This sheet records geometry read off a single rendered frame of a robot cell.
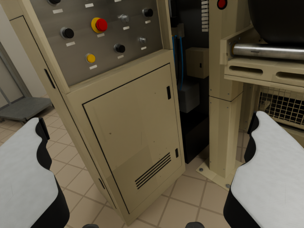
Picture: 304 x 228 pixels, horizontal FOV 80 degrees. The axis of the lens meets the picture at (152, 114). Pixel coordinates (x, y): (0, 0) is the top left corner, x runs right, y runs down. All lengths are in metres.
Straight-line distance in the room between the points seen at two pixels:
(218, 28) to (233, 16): 0.08
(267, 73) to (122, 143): 0.65
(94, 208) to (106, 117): 0.82
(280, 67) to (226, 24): 0.30
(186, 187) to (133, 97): 0.79
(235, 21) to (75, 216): 1.44
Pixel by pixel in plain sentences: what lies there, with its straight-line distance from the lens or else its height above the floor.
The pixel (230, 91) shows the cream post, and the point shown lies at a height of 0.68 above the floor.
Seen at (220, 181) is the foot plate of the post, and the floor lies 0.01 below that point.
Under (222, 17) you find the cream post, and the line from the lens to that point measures 0.91.
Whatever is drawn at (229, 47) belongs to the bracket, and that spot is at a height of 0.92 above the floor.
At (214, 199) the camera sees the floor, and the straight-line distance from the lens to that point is 1.34.
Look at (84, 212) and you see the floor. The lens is 1.47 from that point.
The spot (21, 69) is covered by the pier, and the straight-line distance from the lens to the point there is 3.66.
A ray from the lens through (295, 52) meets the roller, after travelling 0.76.
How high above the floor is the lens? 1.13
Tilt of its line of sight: 32 degrees down
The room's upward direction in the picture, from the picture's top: 11 degrees counter-clockwise
